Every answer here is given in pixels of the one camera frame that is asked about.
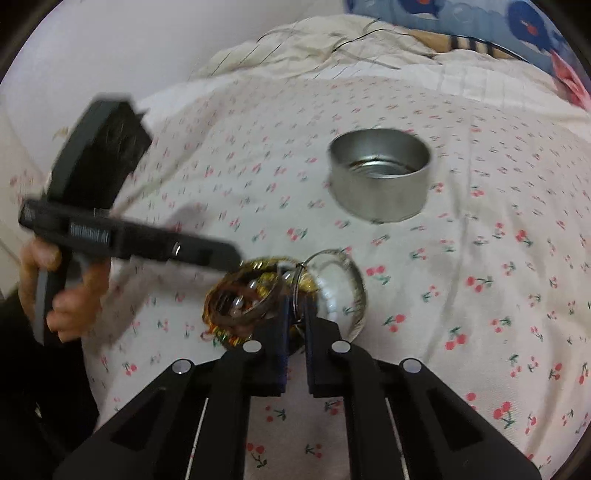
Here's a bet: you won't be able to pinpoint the silver bangle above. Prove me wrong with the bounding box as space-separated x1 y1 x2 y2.
290 249 368 342

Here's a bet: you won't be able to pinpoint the person's left hand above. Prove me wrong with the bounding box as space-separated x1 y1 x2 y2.
18 237 111 343

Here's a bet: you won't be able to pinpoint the cherry print bed sheet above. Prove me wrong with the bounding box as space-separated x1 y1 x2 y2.
115 75 590 479

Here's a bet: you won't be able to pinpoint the round silver metal tin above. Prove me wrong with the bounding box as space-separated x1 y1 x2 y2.
329 128 433 223

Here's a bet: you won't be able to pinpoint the cream striped duvet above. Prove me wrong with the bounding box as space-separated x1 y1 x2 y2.
192 15 574 119

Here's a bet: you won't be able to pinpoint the pink cloth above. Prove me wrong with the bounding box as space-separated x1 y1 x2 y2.
551 50 591 112

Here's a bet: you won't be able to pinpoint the black camera box left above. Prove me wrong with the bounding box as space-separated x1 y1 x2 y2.
44 97 152 211

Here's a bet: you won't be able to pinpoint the colourful cord bracelet pile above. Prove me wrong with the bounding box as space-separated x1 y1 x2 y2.
202 256 320 347

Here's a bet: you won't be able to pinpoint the thin black cable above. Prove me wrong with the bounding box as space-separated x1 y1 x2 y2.
216 17 403 70

